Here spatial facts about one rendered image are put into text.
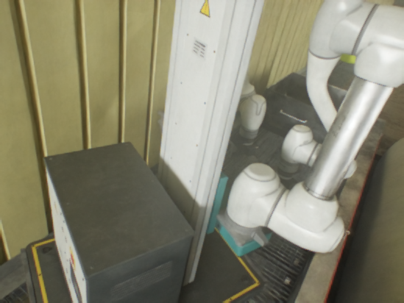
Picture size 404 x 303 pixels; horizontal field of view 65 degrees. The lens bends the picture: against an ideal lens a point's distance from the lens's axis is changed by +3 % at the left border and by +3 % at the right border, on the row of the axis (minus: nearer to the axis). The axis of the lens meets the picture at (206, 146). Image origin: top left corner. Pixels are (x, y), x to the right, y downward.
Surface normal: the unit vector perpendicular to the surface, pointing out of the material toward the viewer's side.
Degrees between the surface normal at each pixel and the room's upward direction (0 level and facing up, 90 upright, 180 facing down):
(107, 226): 0
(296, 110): 92
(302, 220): 77
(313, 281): 1
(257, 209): 84
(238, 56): 90
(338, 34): 108
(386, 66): 86
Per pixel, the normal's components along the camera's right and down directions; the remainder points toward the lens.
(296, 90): -0.55, 0.39
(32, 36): 0.83, 0.42
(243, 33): 0.54, 0.54
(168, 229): 0.17, -0.82
